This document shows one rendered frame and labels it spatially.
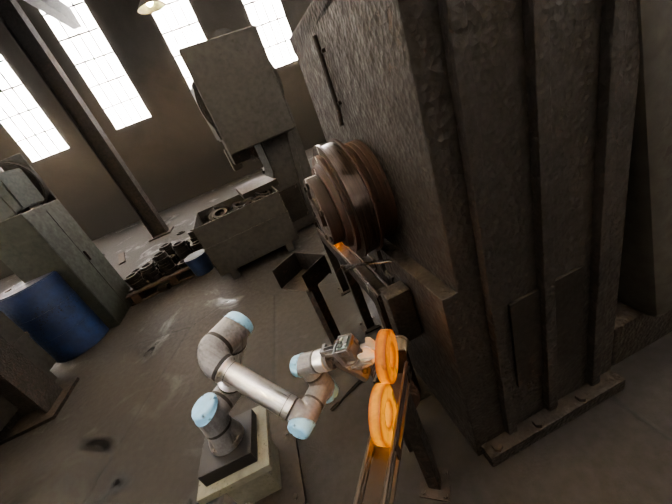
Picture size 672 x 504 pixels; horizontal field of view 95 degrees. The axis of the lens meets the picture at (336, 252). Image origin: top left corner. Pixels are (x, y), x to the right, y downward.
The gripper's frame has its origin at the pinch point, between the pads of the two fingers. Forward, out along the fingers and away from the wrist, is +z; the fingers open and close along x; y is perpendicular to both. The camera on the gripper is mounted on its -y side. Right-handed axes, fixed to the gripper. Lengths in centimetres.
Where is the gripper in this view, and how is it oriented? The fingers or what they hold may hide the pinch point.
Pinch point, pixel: (385, 351)
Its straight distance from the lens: 96.8
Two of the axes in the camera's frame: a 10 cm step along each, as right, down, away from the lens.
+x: 2.8, -5.4, 7.9
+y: -5.6, -7.6, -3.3
